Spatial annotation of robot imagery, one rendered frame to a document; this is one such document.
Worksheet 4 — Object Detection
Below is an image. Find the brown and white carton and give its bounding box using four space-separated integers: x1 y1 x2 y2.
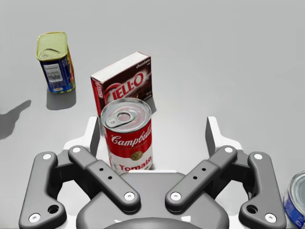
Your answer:
90 51 158 117

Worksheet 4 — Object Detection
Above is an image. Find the red and white can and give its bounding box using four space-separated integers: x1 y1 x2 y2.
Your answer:
100 98 153 173

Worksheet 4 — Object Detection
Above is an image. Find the blue flat can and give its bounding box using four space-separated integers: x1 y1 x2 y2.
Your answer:
283 170 305 229

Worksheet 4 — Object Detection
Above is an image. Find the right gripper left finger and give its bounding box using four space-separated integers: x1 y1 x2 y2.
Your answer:
18 116 141 229

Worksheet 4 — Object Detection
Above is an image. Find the green and blue rectangular can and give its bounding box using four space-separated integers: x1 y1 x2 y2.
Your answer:
36 31 76 94

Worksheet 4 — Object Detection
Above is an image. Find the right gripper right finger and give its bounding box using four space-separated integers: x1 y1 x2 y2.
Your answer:
164 116 286 229

